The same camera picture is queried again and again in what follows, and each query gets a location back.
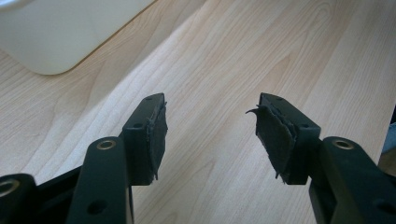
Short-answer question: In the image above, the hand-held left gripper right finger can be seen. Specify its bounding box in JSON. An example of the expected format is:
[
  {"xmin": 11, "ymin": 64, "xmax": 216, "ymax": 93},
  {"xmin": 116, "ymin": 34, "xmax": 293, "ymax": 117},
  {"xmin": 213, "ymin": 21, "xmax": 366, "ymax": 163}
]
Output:
[{"xmin": 245, "ymin": 91, "xmax": 322, "ymax": 186}]

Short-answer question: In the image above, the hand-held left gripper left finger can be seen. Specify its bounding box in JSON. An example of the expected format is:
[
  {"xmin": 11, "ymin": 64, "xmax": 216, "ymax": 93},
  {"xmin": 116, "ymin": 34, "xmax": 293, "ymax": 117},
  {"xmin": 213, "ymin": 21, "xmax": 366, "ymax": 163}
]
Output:
[{"xmin": 121, "ymin": 91, "xmax": 169, "ymax": 187}]

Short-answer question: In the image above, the blue cloth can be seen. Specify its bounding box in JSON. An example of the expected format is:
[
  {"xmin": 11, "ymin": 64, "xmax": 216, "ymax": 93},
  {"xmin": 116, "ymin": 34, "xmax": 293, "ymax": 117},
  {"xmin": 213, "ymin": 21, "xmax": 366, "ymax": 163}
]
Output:
[{"xmin": 381, "ymin": 121, "xmax": 396, "ymax": 155}]

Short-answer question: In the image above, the white plastic container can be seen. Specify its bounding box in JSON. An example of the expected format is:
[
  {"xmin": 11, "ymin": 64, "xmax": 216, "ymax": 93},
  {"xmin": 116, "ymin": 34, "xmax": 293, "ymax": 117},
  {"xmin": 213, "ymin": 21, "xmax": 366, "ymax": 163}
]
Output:
[{"xmin": 0, "ymin": 0, "xmax": 157, "ymax": 76}]

